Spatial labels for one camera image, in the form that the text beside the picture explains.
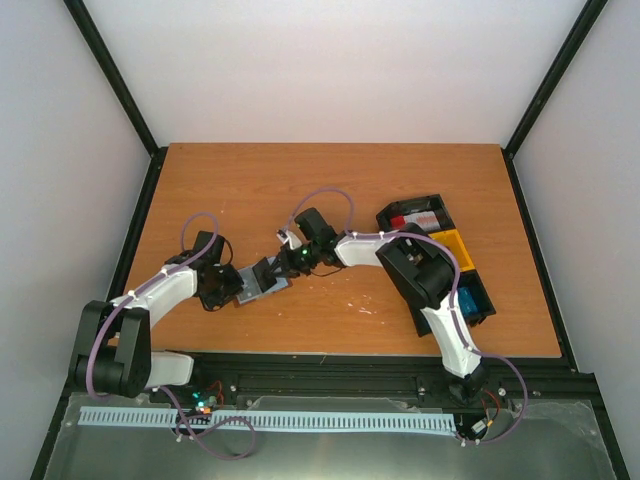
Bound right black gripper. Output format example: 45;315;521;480
266;241;320;279

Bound black credit card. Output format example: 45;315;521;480
236;267;264;305
251;257;278;293

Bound brown leather card holder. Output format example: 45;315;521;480
235;257;291;306

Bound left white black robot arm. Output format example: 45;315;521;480
68;231;243;403

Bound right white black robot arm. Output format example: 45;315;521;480
251;208;487;405

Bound red white credit card stack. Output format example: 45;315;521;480
390;211;441;232

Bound black yellow card tray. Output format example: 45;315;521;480
376;194;496;337

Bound left controller board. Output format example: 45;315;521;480
192;380;225;415

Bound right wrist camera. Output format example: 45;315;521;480
276;229;302;250

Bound light blue cable duct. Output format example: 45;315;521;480
77;406;456;436

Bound right connector wires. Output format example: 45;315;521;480
469;389;506;436

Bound black aluminium frame rail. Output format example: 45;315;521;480
173;353;603;410

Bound left black frame post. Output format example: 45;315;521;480
62;0;169;159

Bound black frame post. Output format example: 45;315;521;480
62;0;169;159
503;0;609;156

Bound metal base plate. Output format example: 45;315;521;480
39;394;628;479

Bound right black frame post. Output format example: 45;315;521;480
503;0;609;156

